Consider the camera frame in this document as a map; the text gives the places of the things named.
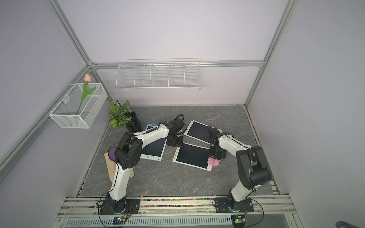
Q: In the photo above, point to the beige cloth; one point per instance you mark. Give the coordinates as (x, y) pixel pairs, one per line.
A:
(111, 165)

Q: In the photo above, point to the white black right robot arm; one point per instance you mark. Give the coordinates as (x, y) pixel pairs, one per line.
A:
(253, 167)

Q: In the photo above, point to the white wire wall basket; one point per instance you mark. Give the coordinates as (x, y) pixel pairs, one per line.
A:
(158, 74)

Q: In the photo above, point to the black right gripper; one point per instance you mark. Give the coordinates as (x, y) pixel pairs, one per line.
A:
(221, 156)

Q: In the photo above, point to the large blue drawing tablet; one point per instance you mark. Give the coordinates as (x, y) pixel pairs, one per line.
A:
(154, 151)

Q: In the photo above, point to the pink artificial tulip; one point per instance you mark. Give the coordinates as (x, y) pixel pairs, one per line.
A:
(86, 91)

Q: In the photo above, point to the white mesh side basket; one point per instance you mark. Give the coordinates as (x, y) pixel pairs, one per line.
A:
(64, 113)

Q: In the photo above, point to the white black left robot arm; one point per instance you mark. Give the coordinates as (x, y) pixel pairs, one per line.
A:
(127, 156)

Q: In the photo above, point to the white drawing tablet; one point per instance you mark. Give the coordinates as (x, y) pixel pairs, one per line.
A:
(198, 131)
(193, 155)

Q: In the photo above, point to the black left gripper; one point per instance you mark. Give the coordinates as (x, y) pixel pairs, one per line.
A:
(178, 145)

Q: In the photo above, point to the pink microfiber cloth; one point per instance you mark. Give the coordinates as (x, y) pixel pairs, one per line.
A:
(213, 162)

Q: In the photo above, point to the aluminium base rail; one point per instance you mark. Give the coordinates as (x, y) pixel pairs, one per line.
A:
(182, 206)

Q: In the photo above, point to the white ventilation grille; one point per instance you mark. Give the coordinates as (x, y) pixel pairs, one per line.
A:
(159, 222)

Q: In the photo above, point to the green potted plant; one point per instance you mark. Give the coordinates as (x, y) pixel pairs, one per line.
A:
(120, 113)

